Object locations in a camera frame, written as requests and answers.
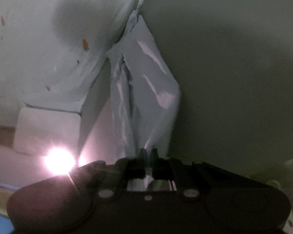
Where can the carrot printed pale sheet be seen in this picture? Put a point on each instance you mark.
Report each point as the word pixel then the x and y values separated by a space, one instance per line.
pixel 39 53

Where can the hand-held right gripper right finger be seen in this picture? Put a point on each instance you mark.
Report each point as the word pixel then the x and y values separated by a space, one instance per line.
pixel 155 160

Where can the blue object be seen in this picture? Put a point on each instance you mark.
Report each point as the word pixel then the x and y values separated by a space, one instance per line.
pixel 0 223

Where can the pale blue garment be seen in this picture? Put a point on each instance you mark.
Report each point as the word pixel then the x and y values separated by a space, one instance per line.
pixel 146 90

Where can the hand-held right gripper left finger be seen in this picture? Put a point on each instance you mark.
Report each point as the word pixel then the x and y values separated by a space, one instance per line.
pixel 142 160

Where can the grey mat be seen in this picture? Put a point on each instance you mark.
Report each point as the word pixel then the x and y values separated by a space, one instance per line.
pixel 14 165

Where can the bright lamp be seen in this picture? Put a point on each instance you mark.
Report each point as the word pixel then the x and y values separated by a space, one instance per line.
pixel 59 160

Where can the white foam slab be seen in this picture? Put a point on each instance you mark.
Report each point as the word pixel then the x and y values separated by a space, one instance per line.
pixel 48 129

